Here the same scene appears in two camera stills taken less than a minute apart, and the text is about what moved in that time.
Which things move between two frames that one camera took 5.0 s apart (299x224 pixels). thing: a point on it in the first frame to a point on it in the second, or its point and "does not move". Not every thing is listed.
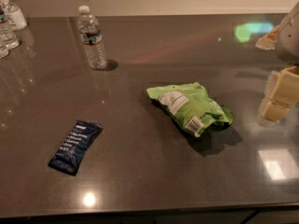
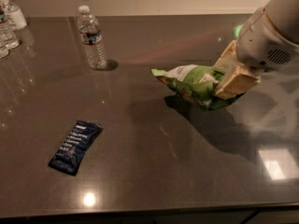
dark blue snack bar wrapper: x=76 y=147 does not move
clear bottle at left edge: x=4 y=48 does not move
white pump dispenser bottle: x=15 y=16 does not move
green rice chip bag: x=192 y=106 to x=198 y=83
